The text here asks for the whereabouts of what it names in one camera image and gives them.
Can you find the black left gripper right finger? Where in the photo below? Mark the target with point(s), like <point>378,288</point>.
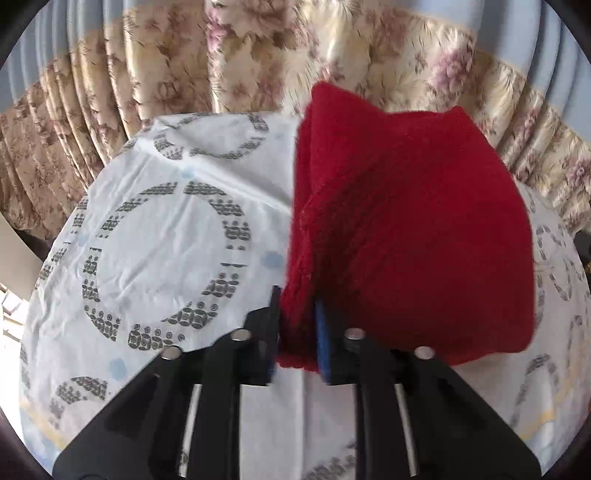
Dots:
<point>416,418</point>

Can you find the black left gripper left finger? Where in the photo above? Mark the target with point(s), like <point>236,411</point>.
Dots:
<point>195,395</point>

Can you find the red knitted sweater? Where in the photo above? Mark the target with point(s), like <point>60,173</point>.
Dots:
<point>406,225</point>

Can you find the white patterned bed sheet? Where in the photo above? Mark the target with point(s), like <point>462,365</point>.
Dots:
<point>186,230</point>

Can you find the white board panel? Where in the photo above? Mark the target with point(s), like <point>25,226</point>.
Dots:
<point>19,266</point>

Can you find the floral beige curtain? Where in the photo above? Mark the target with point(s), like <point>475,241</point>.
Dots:
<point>84,76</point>

